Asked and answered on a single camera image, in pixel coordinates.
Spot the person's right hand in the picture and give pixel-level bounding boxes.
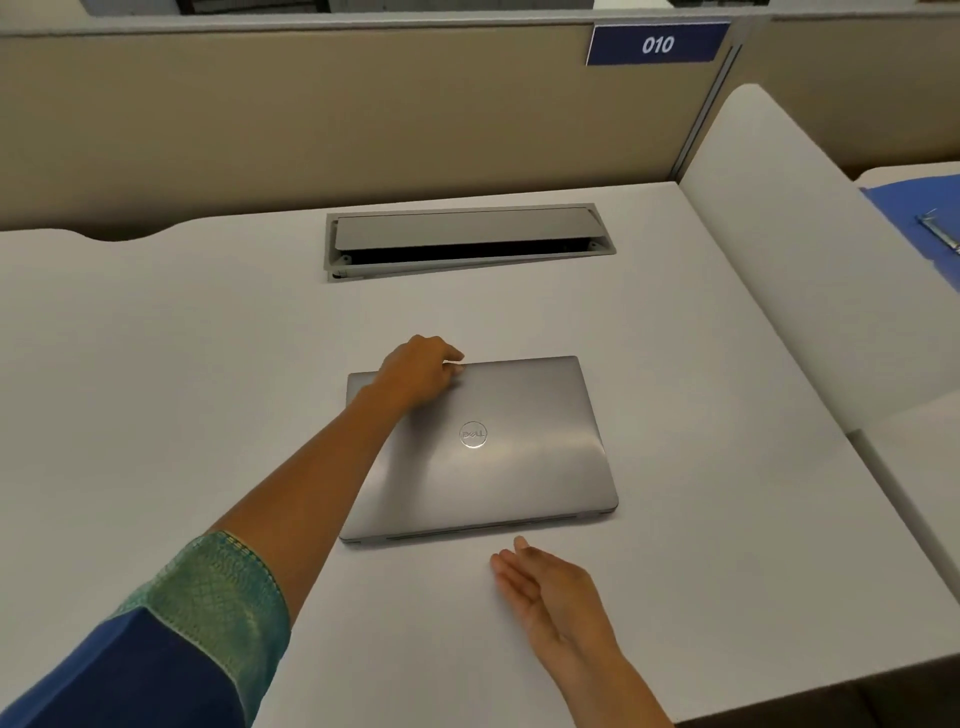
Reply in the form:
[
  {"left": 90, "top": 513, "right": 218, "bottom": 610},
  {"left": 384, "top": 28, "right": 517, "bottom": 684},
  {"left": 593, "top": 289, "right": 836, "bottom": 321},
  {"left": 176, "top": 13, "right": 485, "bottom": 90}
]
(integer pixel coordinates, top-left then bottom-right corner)
[{"left": 490, "top": 535, "right": 625, "bottom": 666}]

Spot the person's left hand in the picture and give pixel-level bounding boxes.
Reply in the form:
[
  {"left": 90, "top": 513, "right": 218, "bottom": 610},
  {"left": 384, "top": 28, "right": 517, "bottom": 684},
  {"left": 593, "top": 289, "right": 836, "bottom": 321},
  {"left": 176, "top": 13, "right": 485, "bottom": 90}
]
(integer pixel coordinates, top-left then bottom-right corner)
[{"left": 371, "top": 334, "right": 467, "bottom": 414}]

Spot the grey laptop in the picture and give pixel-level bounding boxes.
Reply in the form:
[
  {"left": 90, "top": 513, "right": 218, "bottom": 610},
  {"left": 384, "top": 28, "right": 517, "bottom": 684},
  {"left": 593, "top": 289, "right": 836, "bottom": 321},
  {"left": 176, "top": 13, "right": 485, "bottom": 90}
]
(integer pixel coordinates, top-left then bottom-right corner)
[{"left": 338, "top": 355, "right": 621, "bottom": 545}]

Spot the person's right forearm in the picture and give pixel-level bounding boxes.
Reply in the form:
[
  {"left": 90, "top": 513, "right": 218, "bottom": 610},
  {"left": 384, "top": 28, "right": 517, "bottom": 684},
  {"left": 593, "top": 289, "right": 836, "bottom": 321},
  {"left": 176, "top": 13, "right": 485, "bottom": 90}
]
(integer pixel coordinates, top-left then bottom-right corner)
[{"left": 541, "top": 643, "right": 676, "bottom": 728}]

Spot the person's left forearm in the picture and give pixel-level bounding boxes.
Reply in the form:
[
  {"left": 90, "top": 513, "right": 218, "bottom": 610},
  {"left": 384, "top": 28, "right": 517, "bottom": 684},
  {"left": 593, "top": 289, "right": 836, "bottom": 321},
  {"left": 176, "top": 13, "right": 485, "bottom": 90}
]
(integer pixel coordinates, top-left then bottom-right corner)
[{"left": 210, "top": 385, "right": 411, "bottom": 625}]

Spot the beige partition panel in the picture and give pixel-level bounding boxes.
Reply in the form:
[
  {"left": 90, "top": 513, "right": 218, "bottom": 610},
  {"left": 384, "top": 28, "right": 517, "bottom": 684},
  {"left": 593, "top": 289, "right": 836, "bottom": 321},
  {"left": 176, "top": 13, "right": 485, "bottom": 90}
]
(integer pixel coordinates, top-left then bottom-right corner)
[
  {"left": 693, "top": 9, "right": 960, "bottom": 181},
  {"left": 0, "top": 15, "right": 745, "bottom": 243}
]

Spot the white desk side divider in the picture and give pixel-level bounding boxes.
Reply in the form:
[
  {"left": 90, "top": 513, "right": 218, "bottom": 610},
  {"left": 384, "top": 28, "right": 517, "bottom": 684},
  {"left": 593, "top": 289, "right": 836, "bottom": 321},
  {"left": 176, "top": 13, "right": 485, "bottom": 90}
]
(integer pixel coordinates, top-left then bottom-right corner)
[{"left": 678, "top": 82, "right": 960, "bottom": 436}]

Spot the blue sleeve with green cuff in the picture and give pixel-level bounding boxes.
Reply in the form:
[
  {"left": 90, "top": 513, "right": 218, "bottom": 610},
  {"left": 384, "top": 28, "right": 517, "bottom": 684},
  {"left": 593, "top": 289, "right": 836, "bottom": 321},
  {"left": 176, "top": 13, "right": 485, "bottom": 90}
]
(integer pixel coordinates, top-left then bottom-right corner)
[{"left": 0, "top": 530, "right": 293, "bottom": 728}]

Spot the blue number sign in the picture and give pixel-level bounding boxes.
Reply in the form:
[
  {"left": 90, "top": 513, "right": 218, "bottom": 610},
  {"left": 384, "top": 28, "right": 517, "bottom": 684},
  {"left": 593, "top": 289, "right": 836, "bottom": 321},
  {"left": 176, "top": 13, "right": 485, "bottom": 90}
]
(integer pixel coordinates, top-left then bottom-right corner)
[{"left": 585, "top": 21, "right": 732, "bottom": 67}]

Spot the blue folder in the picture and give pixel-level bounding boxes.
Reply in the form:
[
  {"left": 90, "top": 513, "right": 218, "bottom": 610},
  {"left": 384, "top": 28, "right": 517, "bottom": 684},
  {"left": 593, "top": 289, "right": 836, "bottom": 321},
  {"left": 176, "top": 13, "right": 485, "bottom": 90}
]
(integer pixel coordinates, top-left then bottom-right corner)
[{"left": 861, "top": 174, "right": 960, "bottom": 294}]

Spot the metal folder clip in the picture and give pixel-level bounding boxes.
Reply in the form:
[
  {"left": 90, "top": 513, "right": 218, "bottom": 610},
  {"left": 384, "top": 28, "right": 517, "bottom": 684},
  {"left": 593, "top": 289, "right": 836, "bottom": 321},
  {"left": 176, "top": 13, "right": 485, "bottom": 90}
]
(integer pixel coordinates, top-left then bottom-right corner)
[{"left": 915, "top": 209, "right": 960, "bottom": 258}]

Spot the grey desk cable flap box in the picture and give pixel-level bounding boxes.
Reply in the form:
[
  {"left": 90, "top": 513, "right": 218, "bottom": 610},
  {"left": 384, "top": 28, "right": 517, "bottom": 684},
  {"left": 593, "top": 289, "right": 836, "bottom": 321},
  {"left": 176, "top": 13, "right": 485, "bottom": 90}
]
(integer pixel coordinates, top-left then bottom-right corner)
[{"left": 324, "top": 203, "right": 618, "bottom": 283}]

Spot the grey partition post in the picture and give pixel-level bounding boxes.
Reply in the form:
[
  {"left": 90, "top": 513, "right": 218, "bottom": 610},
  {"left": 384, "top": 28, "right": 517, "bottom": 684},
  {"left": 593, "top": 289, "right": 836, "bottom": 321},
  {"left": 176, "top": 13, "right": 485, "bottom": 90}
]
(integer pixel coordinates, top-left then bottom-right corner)
[{"left": 669, "top": 43, "right": 745, "bottom": 183}]

